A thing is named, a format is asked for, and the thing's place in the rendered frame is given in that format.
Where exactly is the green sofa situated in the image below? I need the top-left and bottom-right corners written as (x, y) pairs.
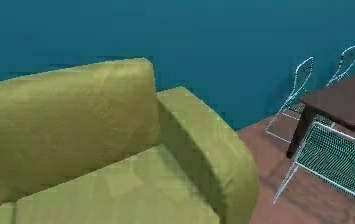
top-left (0, 57), bottom-right (260, 224)

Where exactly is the dark brown table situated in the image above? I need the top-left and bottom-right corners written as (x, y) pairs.
top-left (285, 69), bottom-right (355, 159)

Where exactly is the white wire mesh chair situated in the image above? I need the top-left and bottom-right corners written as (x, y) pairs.
top-left (325, 44), bottom-right (355, 87)
top-left (265, 56), bottom-right (315, 144)
top-left (272, 120), bottom-right (355, 224)

